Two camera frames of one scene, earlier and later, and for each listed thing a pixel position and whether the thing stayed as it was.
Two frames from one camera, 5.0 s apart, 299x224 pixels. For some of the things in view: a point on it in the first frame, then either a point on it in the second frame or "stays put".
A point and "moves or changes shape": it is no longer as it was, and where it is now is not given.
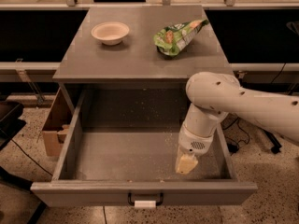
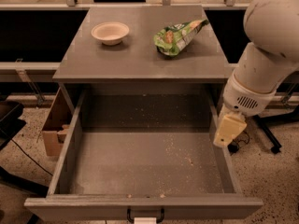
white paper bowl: (110, 33) stays put
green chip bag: (170, 39) stays put
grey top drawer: (121, 150) moves or changes shape
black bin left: (10, 122) stays put
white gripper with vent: (192, 141) -> (243, 97)
